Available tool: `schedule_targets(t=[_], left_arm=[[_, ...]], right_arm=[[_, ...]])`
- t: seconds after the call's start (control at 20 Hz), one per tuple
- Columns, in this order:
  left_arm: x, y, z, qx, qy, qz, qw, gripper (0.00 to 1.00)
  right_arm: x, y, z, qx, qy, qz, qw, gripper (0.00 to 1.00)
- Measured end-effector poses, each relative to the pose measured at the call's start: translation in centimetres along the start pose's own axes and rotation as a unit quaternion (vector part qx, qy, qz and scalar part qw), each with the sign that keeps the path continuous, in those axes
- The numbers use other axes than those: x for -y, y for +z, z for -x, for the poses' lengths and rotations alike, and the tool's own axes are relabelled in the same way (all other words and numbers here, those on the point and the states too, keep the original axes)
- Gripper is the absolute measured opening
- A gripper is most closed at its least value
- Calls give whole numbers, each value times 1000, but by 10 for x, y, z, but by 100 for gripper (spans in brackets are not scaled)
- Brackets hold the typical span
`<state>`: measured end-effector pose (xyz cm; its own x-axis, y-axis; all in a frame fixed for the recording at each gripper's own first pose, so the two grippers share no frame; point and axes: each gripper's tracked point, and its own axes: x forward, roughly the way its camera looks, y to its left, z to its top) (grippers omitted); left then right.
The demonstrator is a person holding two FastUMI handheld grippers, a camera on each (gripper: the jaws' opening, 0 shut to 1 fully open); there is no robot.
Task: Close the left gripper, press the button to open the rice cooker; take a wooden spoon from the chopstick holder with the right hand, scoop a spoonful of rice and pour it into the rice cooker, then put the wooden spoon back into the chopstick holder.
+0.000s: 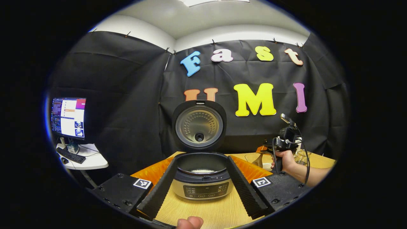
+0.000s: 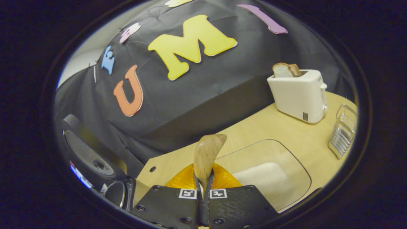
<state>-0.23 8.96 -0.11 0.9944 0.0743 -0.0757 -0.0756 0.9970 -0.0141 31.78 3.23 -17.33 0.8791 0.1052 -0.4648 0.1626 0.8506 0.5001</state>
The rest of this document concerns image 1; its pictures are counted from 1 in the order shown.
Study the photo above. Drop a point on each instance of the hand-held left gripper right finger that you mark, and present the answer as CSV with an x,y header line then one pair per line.
x,y
243,189

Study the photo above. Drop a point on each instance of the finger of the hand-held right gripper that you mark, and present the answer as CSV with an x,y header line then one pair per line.
x,y
262,149

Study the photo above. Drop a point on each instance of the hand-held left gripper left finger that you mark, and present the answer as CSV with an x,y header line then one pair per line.
x,y
162,187

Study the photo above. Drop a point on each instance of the dark grey rice cooker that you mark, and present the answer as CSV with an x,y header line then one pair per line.
x,y
203,190

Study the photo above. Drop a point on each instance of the white rice heap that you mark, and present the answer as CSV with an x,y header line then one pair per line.
x,y
203,171

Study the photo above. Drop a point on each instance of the white side table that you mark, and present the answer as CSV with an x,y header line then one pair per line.
x,y
95,162

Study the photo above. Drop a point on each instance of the black keyboard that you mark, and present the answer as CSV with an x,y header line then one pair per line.
x,y
71,156

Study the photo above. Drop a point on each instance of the black backdrop cloth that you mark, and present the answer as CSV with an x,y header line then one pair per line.
x,y
127,95

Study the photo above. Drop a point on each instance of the computer monitor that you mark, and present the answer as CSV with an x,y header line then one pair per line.
x,y
68,117

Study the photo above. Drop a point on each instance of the ceiling light panel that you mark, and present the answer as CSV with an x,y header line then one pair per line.
x,y
213,2

